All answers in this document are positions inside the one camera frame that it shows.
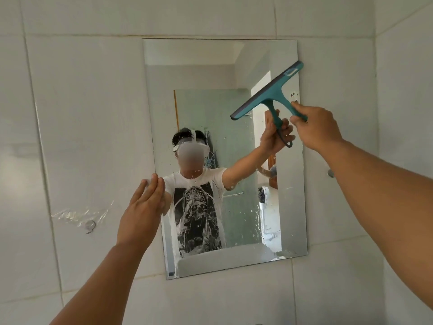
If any person's left hand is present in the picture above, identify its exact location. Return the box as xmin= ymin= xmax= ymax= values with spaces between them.
xmin=116 ymin=173 xmax=166 ymax=248

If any person's right hand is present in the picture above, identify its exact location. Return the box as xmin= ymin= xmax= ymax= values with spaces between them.
xmin=290 ymin=101 xmax=345 ymax=153

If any teal window squeegee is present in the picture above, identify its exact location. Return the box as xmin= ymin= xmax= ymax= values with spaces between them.
xmin=230 ymin=60 xmax=309 ymax=123

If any rectangular wall mirror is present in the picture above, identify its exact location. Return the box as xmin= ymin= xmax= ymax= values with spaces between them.
xmin=142 ymin=38 xmax=309 ymax=281

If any person's left forearm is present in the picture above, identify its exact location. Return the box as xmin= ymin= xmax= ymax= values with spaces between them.
xmin=49 ymin=240 xmax=160 ymax=325

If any person's right forearm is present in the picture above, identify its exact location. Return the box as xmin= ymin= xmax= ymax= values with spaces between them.
xmin=313 ymin=138 xmax=433 ymax=322

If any clear adhesive wall hook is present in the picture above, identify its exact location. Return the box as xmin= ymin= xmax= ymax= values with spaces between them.
xmin=51 ymin=208 xmax=109 ymax=235

